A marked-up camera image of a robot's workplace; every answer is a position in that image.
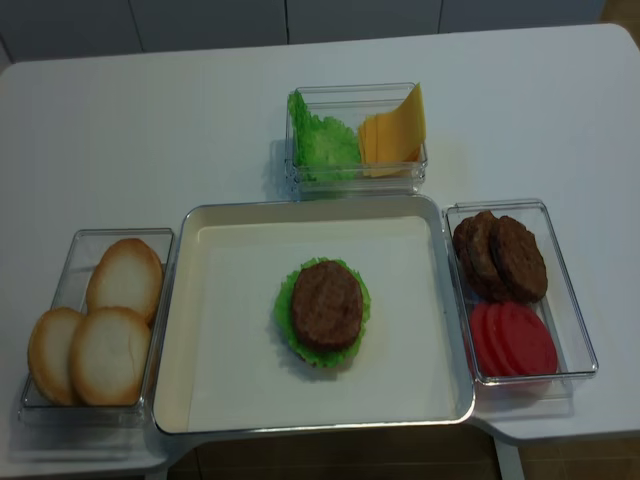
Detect yellow cheese slice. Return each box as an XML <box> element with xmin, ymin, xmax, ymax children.
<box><xmin>374</xmin><ymin>84</ymin><xmax>426</xmax><ymax>164</ymax></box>

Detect green lettuce on burger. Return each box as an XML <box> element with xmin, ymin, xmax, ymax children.
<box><xmin>273</xmin><ymin>257</ymin><xmax>372</xmax><ymax>363</ymax></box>

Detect green lettuce leaf in box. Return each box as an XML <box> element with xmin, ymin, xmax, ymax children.
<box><xmin>288</xmin><ymin>91</ymin><xmax>361</xmax><ymax>182</ymax></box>

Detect clear lettuce and cheese box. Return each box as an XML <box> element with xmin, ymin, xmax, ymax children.
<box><xmin>284</xmin><ymin>82</ymin><xmax>428</xmax><ymax>199</ymax></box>

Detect stacked orange cheese slices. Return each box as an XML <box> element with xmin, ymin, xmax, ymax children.
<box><xmin>358</xmin><ymin>113</ymin><xmax>421</xmax><ymax>177</ymax></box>

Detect brown patty on burger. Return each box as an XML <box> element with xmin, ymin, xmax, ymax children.
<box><xmin>290</xmin><ymin>260</ymin><xmax>364</xmax><ymax>353</ymax></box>

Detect left brown patty in box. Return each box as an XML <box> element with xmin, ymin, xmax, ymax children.
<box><xmin>453</xmin><ymin>210</ymin><xmax>514</xmax><ymax>302</ymax></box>

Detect brown patty in box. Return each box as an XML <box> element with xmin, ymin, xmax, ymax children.
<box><xmin>453</xmin><ymin>210</ymin><xmax>514</xmax><ymax>302</ymax></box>
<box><xmin>489</xmin><ymin>216</ymin><xmax>548</xmax><ymax>303</ymax></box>

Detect back bun half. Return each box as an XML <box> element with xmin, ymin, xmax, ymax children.
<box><xmin>86</xmin><ymin>238</ymin><xmax>164</xmax><ymax>325</ymax></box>

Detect bun half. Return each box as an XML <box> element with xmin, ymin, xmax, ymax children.
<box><xmin>27</xmin><ymin>307</ymin><xmax>85</xmax><ymax>406</ymax></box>
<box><xmin>69</xmin><ymin>307</ymin><xmax>151</xmax><ymax>407</ymax></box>
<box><xmin>86</xmin><ymin>238</ymin><xmax>164</xmax><ymax>325</ymax></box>

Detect right brown patty in box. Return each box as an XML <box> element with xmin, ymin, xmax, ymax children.
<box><xmin>489</xmin><ymin>216</ymin><xmax>548</xmax><ymax>303</ymax></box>

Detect stacked red tomato slices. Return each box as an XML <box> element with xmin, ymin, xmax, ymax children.
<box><xmin>470</xmin><ymin>302</ymin><xmax>558</xmax><ymax>377</ymax></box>

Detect clear patty and tomato box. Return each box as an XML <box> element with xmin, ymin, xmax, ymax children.
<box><xmin>444</xmin><ymin>197</ymin><xmax>600</xmax><ymax>386</ymax></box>

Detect silver metal tray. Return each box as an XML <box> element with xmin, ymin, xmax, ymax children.
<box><xmin>153</xmin><ymin>196</ymin><xmax>476</xmax><ymax>438</ymax></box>

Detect front right bun half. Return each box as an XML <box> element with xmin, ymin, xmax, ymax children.
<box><xmin>69</xmin><ymin>307</ymin><xmax>151</xmax><ymax>407</ymax></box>

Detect clear plastic bun box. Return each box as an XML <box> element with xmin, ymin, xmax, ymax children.
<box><xmin>18</xmin><ymin>228</ymin><xmax>175</xmax><ymax>428</ymax></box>

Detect front left bun half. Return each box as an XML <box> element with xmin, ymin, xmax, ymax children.
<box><xmin>27</xmin><ymin>307</ymin><xmax>85</xmax><ymax>406</ymax></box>

